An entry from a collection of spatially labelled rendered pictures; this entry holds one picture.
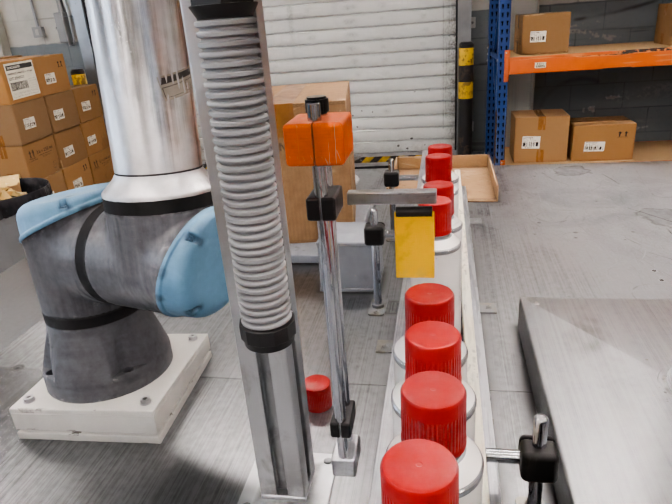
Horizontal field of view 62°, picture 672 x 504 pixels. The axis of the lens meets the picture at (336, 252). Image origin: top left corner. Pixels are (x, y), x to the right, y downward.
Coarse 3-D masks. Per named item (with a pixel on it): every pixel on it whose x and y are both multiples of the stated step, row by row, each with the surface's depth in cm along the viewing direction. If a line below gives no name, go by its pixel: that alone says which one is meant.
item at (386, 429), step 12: (420, 168) 114; (420, 180) 106; (408, 288) 65; (396, 324) 58; (396, 336) 56; (384, 408) 46; (384, 420) 45; (384, 432) 43; (384, 444) 42; (372, 480) 39; (372, 492) 38
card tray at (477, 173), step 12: (420, 156) 161; (456, 156) 159; (468, 156) 158; (480, 156) 158; (396, 168) 159; (408, 168) 162; (456, 168) 159; (468, 168) 159; (480, 168) 158; (492, 168) 144; (468, 180) 148; (480, 180) 147; (492, 180) 143; (468, 192) 138; (480, 192) 138; (492, 192) 137
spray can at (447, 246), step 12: (420, 204) 55; (432, 204) 55; (444, 204) 54; (444, 216) 55; (444, 228) 55; (444, 240) 56; (456, 240) 56; (444, 252) 55; (456, 252) 56; (444, 264) 56; (456, 264) 57; (444, 276) 56; (456, 276) 57; (456, 288) 58; (456, 300) 58; (456, 312) 59; (456, 324) 59
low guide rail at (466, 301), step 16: (464, 224) 96; (464, 240) 90; (464, 256) 84; (464, 272) 79; (464, 288) 75; (464, 304) 71; (464, 320) 67; (464, 336) 64; (480, 400) 53; (480, 416) 51; (480, 432) 49; (480, 448) 48
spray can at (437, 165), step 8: (432, 160) 71; (440, 160) 71; (448, 160) 71; (432, 168) 71; (440, 168) 71; (448, 168) 71; (432, 176) 72; (440, 176) 71; (448, 176) 72; (456, 192) 72; (456, 200) 73; (456, 208) 73; (456, 216) 74
